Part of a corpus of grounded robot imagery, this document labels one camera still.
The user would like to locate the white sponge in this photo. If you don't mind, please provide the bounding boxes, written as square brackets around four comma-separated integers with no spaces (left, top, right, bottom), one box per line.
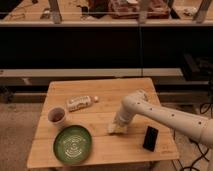
[108,123,127,134]

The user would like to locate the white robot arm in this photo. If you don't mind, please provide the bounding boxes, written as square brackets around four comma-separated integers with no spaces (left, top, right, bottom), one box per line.
[114,89,213,148]

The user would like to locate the black smartphone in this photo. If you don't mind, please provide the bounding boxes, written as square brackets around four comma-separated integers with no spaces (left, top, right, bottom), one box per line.
[143,126,158,151]

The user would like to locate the wooden table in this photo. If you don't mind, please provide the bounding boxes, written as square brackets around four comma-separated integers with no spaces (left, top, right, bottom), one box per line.
[27,78,179,169]

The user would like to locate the green plate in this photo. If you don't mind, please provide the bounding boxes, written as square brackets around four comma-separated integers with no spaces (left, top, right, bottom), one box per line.
[53,125,92,165]

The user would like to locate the white paper cup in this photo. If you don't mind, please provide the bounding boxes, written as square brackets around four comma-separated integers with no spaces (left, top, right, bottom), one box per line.
[47,107,66,130]

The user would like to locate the long workbench shelf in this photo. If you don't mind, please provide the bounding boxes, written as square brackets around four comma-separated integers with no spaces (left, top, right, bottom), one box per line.
[0,0,213,27]

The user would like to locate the black cable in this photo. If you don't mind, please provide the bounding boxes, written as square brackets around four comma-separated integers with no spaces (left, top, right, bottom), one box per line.
[168,103,213,171]

